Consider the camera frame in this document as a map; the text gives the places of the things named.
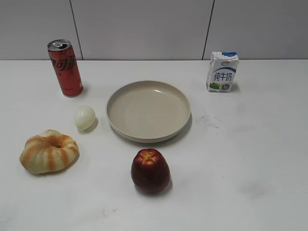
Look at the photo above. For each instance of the white blue milk carton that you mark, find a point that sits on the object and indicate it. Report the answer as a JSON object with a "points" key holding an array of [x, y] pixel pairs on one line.
{"points": [[222, 70]]}

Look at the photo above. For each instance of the white egg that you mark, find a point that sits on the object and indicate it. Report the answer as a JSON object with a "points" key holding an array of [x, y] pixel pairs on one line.
{"points": [[84, 117]]}

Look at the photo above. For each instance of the red cola can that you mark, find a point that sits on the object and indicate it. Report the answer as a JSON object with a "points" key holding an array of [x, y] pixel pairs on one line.
{"points": [[64, 62]]}

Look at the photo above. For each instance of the orange striped croissant bread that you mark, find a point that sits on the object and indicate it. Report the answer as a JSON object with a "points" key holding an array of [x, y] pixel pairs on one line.
{"points": [[50, 151]]}

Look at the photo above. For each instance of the dark red apple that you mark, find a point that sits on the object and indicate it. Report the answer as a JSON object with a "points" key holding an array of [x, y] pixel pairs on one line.
{"points": [[150, 171]]}

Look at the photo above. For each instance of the beige round plate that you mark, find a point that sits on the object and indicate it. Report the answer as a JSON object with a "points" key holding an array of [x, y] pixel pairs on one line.
{"points": [[148, 111]]}

